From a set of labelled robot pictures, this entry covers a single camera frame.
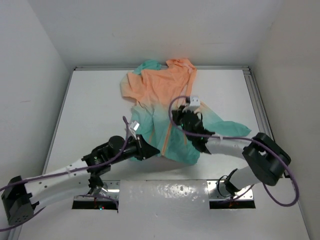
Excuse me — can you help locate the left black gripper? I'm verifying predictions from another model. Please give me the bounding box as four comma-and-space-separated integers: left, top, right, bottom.
109, 133, 160, 164

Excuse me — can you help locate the orange and teal jacket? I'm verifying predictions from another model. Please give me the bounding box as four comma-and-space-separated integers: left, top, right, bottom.
119, 58, 252, 166

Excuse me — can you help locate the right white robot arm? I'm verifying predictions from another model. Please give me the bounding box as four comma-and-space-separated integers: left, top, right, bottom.
170, 105, 292, 199

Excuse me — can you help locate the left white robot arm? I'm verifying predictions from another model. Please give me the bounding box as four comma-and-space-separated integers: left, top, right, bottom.
0, 134, 160, 229

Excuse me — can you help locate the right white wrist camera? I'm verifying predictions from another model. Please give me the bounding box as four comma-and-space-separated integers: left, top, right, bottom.
184, 95, 201, 112

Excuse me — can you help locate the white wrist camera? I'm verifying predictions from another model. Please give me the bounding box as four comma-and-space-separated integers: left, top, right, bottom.
128, 120, 140, 133
184, 95, 201, 112

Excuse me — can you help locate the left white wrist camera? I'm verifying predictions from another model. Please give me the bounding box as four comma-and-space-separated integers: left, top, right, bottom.
128, 120, 140, 133

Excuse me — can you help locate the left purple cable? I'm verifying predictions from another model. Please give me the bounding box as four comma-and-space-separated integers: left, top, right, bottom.
0, 115, 137, 232

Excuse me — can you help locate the purple cable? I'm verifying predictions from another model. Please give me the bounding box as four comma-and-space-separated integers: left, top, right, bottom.
168, 95, 300, 207
0, 115, 137, 232

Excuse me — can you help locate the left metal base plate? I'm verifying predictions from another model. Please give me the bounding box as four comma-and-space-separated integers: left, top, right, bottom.
72, 180, 120, 211

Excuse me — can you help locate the metal base plate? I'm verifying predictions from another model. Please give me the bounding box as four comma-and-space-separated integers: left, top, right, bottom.
207, 180, 256, 210
72, 180, 120, 211

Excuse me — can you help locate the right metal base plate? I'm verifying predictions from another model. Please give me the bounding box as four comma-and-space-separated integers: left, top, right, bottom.
207, 180, 256, 210

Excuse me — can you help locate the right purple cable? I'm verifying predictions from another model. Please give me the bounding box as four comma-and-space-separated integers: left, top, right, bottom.
168, 95, 300, 207

